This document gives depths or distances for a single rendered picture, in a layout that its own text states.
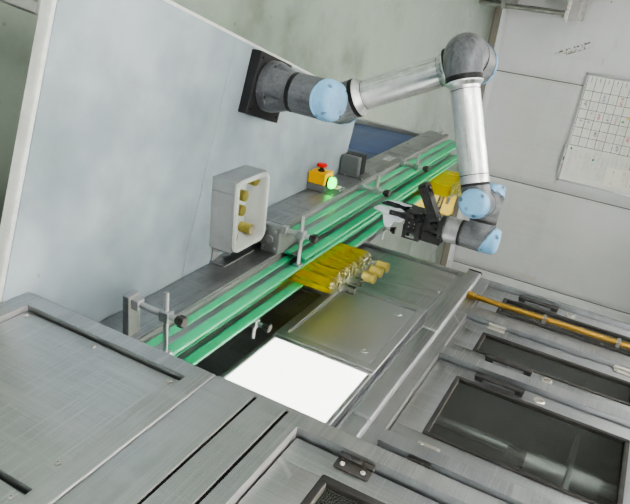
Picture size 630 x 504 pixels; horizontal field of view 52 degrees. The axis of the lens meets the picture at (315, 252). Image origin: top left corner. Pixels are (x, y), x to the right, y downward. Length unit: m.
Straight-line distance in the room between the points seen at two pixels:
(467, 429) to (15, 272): 1.19
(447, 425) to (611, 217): 6.27
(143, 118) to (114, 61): 0.17
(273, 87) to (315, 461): 1.15
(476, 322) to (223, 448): 1.48
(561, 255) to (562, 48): 2.34
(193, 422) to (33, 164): 0.63
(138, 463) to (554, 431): 1.25
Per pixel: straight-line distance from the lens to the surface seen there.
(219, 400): 1.15
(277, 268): 2.03
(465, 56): 1.73
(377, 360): 1.94
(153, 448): 1.06
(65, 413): 1.15
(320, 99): 1.84
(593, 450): 1.95
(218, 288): 1.84
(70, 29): 1.42
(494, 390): 2.03
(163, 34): 1.63
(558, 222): 8.02
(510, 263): 8.28
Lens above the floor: 1.79
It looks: 23 degrees down
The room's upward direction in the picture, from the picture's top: 108 degrees clockwise
